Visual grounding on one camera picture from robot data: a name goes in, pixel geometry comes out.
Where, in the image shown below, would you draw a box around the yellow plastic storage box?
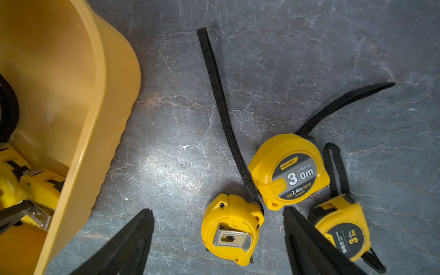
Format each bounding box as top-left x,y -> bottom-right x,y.
1,1 -> 141,275

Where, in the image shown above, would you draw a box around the yellow tape measure top clip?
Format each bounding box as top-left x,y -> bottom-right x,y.
197,27 -> 265,267

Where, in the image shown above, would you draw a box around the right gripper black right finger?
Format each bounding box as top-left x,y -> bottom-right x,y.
283,207 -> 365,275

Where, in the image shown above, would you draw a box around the yellow tape measure small label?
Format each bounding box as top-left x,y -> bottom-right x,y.
307,143 -> 387,274

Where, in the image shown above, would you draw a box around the yellow tape measure black strap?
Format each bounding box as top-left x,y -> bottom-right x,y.
0,73 -> 66,236

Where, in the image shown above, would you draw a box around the yellow tape measure 3.0m label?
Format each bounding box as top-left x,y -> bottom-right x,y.
249,82 -> 395,211

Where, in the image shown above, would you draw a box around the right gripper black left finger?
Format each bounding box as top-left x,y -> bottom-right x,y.
72,209 -> 155,275

